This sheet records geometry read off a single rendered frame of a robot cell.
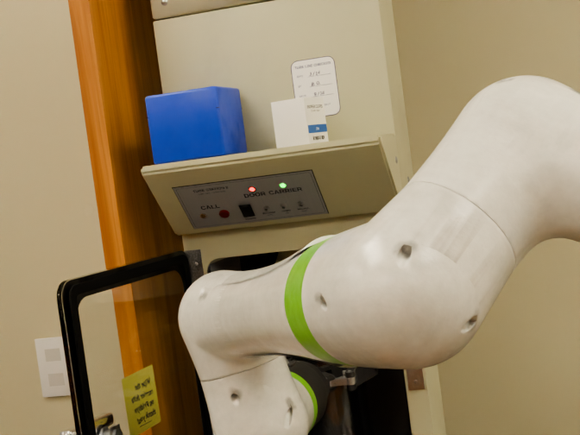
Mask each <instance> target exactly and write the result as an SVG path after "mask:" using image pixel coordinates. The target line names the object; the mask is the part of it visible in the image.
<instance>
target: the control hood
mask: <svg viewBox="0 0 580 435"><path fill-rule="evenodd" d="M311 169H312V171H313V174H314V176H315V179H316V181H317V183H318V187H319V189H320V191H321V194H322V196H323V199H324V201H325V204H326V207H327V210H328V212H329V213H326V214H319V215H311V216H304V217H290V218H283V219H275V220H268V221H261V222H253V223H246V224H232V225H224V226H217V227H209V228H202V229H194V228H193V227H192V224H191V222H190V220H189V218H188V217H187V215H186V213H185V211H184V209H183V207H182V206H181V204H180V202H179V200H178V198H177V196H176V195H175V193H174V191H173V188H172V187H177V186H190V185H197V184H204V183H211V182H218V181H224V180H237V179H244V178H250V177H257V176H264V175H271V174H278V173H291V172H297V171H304V170H311ZM141 173H142V176H143V178H144V179H145V181H146V182H147V184H148V187H149V189H150V190H151V192H152V193H153V195H154V197H155V199H156V201H157V203H158V204H159V206H160V208H161V210H162V211H163V213H164V215H165V217H166V218H167V221H168V222H169V224H170V225H171V227H172V229H173V231H174V233H175V234H177V235H178V236H179V235H187V234H195V233H202V232H210V231H217V230H232V229H239V228H247V227H254V226H262V225H270V224H284V223H291V222H299V221H306V220H313V219H321V218H335V217H343V216H350V215H358V214H365V213H373V212H379V211H380V210H381V209H382V208H383V207H384V206H386V205H387V204H388V203H389V202H390V201H391V200H392V199H393V198H394V197H395V196H396V195H397V194H398V193H399V192H400V191H401V190H402V184H401V178H400V165H399V158H398V151H397V144H396V137H395V136H394V135H393V134H384V135H374V136H362V137H356V138H349V139H343V140H336V141H329V142H318V143H311V144H305V145H299V146H292V147H285V148H273V149H267V150H260V151H254V152H248V153H241V154H229V155H222V156H216V157H210V158H203V159H197V160H189V161H178V162H171V163H165V164H159V165H152V166H145V167H142V169H141Z"/></svg>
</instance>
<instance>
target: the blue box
mask: <svg viewBox="0 0 580 435"><path fill-rule="evenodd" d="M145 103H146V109H147V115H148V117H147V119H148V126H149V134H150V140H151V146H152V152H153V158H154V164H155V165H159V164H165V163H171V162H178V161H189V160H197V159H203V158H210V157H216V156H222V155H229V154H241V153H247V144H246V138H245V131H244V125H243V113H242V106H241V99H240V92H239V89H237V88H231V87H222V86H209V87H203V88H198V89H191V90H186V91H176V92H169V93H164V94H158V95H153V96H147V97H145Z"/></svg>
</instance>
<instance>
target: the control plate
mask: <svg viewBox="0 0 580 435"><path fill-rule="evenodd" d="M281 182H283V183H286V184H287V187H286V188H281V187H279V184H280V183H281ZM250 186H253V187H255V188H256V191H255V192H250V191H249V187H250ZM172 188H173V191H174V193H175V195H176V196H177V198H178V200H179V202H180V204H181V206H182V207H183V209H184V211H185V213H186V215H187V217H188V218H189V220H190V222H191V224H192V227H193V228H194V229H202V228H209V227H217V226H224V225H232V224H246V223H253V222H261V221H268V220H275V219H283V218H296V217H304V216H311V215H319V214H326V213H329V212H328V210H327V207H326V204H325V201H324V199H323V196H322V194H321V191H320V189H319V187H318V183H317V181H316V179H315V176H314V174H313V171H312V169H311V170H304V171H297V172H291V173H278V174H271V175H264V176H257V177H250V178H244V179H237V180H224V181H218V182H211V183H204V184H197V185H190V186H177V187H172ZM299 201H304V203H305V204H304V205H303V206H299V204H298V202H299ZM282 203H285V204H287V207H285V209H282V207H281V204H282ZM239 205H251V208H252V210H253V212H254V214H255V216H253V217H244V216H243V214H242V212H241V210H240V208H239ZM264 205H269V207H270V209H268V210H267V211H265V210H264V209H263V206H264ZM221 210H226V211H228V212H229V213H230V215H229V216H228V217H226V218H224V217H220V216H219V212H220V211H221ZM201 213H204V214H206V215H207V218H201V217H200V216H199V215H200V214H201Z"/></svg>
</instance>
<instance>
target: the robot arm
mask: <svg viewBox="0 0 580 435"><path fill-rule="evenodd" d="M553 238H565V239H570V240H573V241H576V242H580V92H579V91H575V90H574V89H572V88H570V87H569V86H567V85H564V84H562V83H560V82H557V81H556V80H553V79H548V78H545V77H540V76H532V75H523V76H515V77H511V78H507V79H502V80H500V81H497V82H495V83H493V84H492V85H489V86H487V87H486V88H484V89H483V90H481V91H480V92H478V93H477V94H476V95H475V96H474V97H473V98H472V99H471V100H470V101H469V102H468V103H467V104H466V106H465V107H464V108H463V110H462V112H461V113H460V115H459V116H458V118H457V120H456V121H455V122H454V123H453V125H452V126H451V128H450V129H449V131H448V132H447V133H446V135H445V136H444V138H443V139H442V141H441V142H440V143H439V145H438V146H437V147H436V148H435V149H434V151H433V152H432V154H431V155H430V156H429V158H428V159H427V160H426V162H425V163H424V164H423V165H422V167H421V168H420V169H419V171H418V172H417V173H416V174H415V175H414V176H413V177H412V178H411V180H410V181H409V182H408V183H407V185H406V186H405V187H404V188H403V189H402V190H401V191H400V192H399V193H398V194H397V195H396V196H395V197H394V198H393V199H392V200H391V201H390V202H389V203H388V204H387V205H386V206H384V207H383V208H382V209H381V210H380V211H379V212H378V213H377V214H376V215H375V216H374V217H373V218H372V219H371V220H370V221H369V222H368V223H366V224H362V225H360V226H357V227H355V228H352V229H350V230H347V231H344V232H342V233H339V234H337V235H331V236H322V237H320V238H317V239H315V240H313V241H312V242H310V243H308V244H307V245H306V246H305V247H304V248H303V249H301V250H299V251H298V252H296V253H295V254H293V255H291V256H289V257H288V258H286V259H285V260H282V261H280V262H277V263H275V264H273V265H270V266H267V267H265V268H258V269H254V270H248V271H232V270H219V271H215V272H211V273H209V274H206V275H204V276H202V277H200V278H199V279H197V280H196V281H194V282H193V284H191V286H189V288H188V289H187V290H186V292H185V294H184V296H183V298H182V300H181V302H180V308H179V315H178V320H179V328H180V333H181V336H182V337H183V339H184V342H185V344H186V347H187V349H188V351H189V353H190V356H191V358H192V361H193V364H194V366H195V369H196V370H197V373H198V375H199V379H200V382H201V385H202V388H203V391H204V394H205V400H206V403H207V406H208V410H209V414H210V418H211V426H212V430H213V434H214V435H308V433H309V431H310V430H311V429H312V428H313V427H314V426H315V425H316V424H317V423H318V422H319V421H320V420H321V418H322V417H323V415H324V413H325V409H326V405H327V397H328V393H329V392H332V391H334V390H336V389H337V386H344V388H345V389H347V390H349V391H354V390H356V388H357V386H359V385H360V384H362V383H364V382H365V381H367V380H368V379H370V378H372V377H374V376H375V375H378V369H423V368H428V367H431V366H434V365H437V364H440V363H442V362H444V361H446V360H448V359H450V358H451V357H453V356H455V355H456V354H457V353H458V352H459V351H460V350H462V349H463V348H464V347H465V346H466V345H467V344H468V343H469V342H470V340H471V339H472V338H473V337H474V336H475V334H476V332H477V330H478V329H479V327H480V325H481V324H482V322H483V320H484V319H485V317H486V316H487V314H488V312H489V310H490V308H491V307H492V305H493V304H494V303H495V300H496V299H497V297H498V295H499V294H500V292H501V290H502V289H503V287H504V286H505V284H506V282H507V281H508V278H509V277H510V275H511V273H513V271H514V270H515V268H516V267H517V266H518V265H519V263H520V262H521V261H522V259H523V258H524V257H525V256H526V254H527V253H528V252H529V251H530V250H531V249H532V248H533V247H535V246H536V245H537V244H539V243H542V242H544V241H546V240H549V239H553ZM287 356H290V358H289V359H287ZM298 357H299V358H305V359H309V360H313V361H318V362H322V363H328V364H330V365H327V364H326V365H324V366H321V367H315V366H314V365H312V364H311V363H308V362H304V361H299V358H298Z"/></svg>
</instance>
